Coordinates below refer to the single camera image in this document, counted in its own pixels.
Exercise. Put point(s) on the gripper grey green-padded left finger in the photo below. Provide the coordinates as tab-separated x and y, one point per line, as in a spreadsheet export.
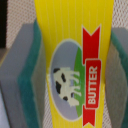
22	81

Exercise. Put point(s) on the gripper grey green-padded right finger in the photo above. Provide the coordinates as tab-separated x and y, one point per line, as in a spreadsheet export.
117	78

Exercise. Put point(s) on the yellow butter box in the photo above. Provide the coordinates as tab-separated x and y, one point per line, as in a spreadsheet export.
76	37

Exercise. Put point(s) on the beige woven placemat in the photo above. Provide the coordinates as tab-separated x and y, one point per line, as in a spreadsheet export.
20	12

